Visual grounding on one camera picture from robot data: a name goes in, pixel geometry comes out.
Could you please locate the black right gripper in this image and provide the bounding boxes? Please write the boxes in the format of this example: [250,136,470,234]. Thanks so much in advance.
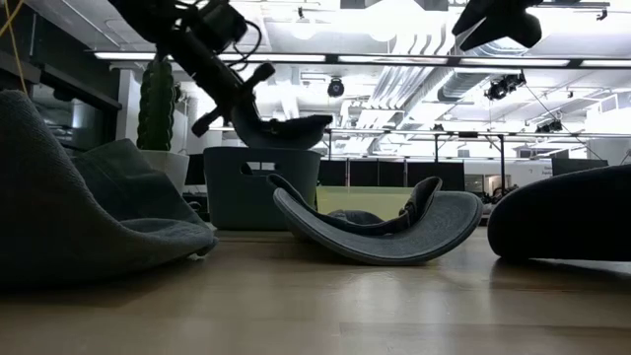
[451,0,544,51]

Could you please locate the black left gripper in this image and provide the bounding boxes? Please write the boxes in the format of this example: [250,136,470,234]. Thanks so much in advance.
[164,29,277,139]

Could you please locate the light grey baseball cap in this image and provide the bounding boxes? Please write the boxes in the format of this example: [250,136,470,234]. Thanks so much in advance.
[266,173,485,267]

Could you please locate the mottled dark grey baseball cap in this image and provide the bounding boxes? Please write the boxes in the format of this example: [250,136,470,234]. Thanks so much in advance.
[0,89,220,290]

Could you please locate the black ceiling light cluster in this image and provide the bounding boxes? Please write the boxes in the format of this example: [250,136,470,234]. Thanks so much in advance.
[483,71,527,102]

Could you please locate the teal plastic bin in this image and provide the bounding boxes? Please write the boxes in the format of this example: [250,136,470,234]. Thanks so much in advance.
[202,145,323,233]

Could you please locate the white hexagonal plant pot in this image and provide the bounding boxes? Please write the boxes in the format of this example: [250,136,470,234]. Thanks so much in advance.
[139,148,191,196]

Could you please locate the green cactus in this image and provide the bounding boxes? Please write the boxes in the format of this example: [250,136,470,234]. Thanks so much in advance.
[135,57,177,152]

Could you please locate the black office partitions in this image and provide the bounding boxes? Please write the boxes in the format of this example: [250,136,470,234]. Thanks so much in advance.
[316,159,466,188]

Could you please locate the black background monitor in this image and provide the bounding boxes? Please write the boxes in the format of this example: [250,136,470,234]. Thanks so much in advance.
[550,157,609,178]

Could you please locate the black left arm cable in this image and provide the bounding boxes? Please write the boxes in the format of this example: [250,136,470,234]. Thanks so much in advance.
[230,18,264,71]

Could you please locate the black hanging camera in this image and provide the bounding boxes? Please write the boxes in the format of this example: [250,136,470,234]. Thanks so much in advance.
[325,76,346,100]

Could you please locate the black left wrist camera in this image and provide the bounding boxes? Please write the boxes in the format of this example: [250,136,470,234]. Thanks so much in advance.
[196,1,249,47]

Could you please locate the black aluminium frame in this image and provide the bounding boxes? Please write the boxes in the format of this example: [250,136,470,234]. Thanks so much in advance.
[93,48,631,71]

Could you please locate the dark wall cabinet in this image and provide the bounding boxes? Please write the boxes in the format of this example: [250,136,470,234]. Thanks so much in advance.
[0,0,123,150]

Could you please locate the yellow hanging cable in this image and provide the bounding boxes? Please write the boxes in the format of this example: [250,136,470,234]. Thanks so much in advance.
[0,0,28,96]

